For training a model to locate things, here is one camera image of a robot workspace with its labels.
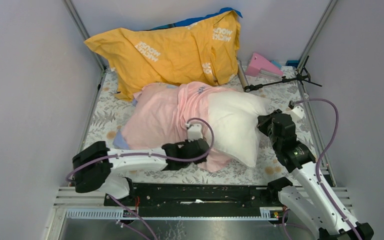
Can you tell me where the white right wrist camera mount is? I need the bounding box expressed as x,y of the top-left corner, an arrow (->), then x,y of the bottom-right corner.
285,101 -> 305,123

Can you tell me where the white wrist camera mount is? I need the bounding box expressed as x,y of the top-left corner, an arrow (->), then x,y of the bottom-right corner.
185,123 -> 204,142
285,101 -> 305,123

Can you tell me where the blue cloth behind pillow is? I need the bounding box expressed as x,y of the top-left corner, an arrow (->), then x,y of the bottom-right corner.
148,7 -> 243,31

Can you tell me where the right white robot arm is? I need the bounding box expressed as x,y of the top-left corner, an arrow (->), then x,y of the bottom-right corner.
256,109 -> 374,240

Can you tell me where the white pillow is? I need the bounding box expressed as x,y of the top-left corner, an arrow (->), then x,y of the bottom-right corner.
199,90 -> 271,173

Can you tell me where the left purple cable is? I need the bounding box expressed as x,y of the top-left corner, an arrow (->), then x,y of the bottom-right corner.
66,117 -> 215,240

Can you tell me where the black tripod stand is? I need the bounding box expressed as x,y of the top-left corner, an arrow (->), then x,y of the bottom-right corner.
243,55 -> 322,93

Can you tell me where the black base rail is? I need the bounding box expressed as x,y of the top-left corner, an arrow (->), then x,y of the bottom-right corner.
104,177 -> 293,218

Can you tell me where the yellow Mickey Mouse pillow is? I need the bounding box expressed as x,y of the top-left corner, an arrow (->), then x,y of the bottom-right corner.
84,10 -> 241,101

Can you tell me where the floral patterned mat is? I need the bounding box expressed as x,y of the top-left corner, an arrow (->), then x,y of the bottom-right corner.
74,66 -> 322,186

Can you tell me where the pink wedge block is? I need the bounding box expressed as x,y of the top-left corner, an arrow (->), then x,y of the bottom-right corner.
244,52 -> 284,78

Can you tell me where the metal cylinder rod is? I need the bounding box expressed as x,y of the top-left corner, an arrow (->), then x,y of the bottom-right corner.
237,59 -> 250,92

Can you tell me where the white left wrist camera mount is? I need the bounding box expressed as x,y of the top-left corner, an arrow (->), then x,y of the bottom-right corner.
185,123 -> 204,142

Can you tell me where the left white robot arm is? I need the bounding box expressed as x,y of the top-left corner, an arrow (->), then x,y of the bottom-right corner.
66,138 -> 211,206

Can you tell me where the blue Elsa pillowcase pink inside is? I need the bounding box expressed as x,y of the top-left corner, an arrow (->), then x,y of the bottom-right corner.
112,81 -> 238,174

